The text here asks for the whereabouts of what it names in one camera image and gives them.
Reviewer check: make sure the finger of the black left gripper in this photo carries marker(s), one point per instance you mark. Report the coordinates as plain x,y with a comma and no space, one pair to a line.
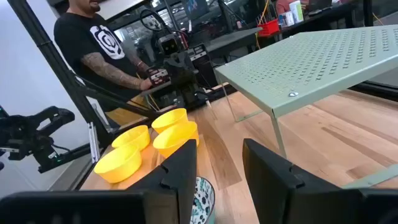
176,70
186,66

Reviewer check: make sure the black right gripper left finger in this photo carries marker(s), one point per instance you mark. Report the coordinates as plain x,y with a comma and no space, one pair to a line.
183,174

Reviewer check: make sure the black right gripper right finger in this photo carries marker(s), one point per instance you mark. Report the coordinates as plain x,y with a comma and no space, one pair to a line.
267,180

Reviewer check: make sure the teal patterned ceramic bowl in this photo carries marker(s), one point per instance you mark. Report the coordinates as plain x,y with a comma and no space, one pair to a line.
203,199

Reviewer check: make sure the yellow plastic bowl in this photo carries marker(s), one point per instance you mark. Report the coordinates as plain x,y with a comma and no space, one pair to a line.
118,165
169,118
174,138
130,137

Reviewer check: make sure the dark grey desk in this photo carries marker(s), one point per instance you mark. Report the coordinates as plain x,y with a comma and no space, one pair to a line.
233,39

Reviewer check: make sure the person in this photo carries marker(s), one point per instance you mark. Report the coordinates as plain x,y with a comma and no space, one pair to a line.
81,37

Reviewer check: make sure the red plastic bin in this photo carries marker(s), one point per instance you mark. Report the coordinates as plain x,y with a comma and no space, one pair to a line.
269,28

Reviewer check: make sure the white container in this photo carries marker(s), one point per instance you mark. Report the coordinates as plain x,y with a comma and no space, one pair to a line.
289,19
296,12

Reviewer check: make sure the green perforated metal shelf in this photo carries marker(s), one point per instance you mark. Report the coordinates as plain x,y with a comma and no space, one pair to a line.
311,62

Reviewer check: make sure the black workbench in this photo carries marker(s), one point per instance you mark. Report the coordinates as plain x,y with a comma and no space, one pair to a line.
335,12

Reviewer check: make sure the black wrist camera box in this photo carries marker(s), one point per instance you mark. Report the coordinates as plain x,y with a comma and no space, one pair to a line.
170,46

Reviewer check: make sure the white aluminium bracket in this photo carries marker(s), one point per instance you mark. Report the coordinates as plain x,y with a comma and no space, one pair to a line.
94,143

